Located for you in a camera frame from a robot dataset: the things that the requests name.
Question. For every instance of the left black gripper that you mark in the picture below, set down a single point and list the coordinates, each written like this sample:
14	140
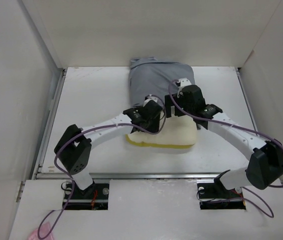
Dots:
154	126

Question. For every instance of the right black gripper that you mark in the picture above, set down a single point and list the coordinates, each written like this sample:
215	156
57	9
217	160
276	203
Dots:
168	104

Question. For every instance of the cream pillow yellow edge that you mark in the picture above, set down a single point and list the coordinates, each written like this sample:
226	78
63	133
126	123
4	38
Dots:
177	133

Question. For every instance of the grey pillowcase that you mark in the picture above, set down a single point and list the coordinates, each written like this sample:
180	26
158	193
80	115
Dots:
151	76

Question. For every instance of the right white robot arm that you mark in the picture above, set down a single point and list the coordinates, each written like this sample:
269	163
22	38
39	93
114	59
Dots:
264	155

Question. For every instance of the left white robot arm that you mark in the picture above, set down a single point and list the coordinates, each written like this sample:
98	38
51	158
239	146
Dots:
74	147

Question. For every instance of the pink plastic bag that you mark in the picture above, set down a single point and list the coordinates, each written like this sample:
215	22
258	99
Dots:
42	232

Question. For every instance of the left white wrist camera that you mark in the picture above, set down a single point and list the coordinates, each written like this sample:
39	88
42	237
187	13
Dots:
150	98

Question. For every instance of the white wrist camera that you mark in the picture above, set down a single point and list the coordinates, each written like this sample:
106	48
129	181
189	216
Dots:
181	83
150	98

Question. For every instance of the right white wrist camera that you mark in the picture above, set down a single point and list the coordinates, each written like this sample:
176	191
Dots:
181	83

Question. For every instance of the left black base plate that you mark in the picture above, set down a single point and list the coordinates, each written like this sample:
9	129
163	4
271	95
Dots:
96	198

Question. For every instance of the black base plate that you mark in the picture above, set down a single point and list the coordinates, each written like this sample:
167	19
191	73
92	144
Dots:
211	197
96	198

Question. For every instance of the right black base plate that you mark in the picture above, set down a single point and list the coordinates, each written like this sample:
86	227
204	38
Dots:
211	197

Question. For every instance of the aluminium rail frame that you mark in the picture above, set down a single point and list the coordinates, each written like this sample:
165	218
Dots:
91	95

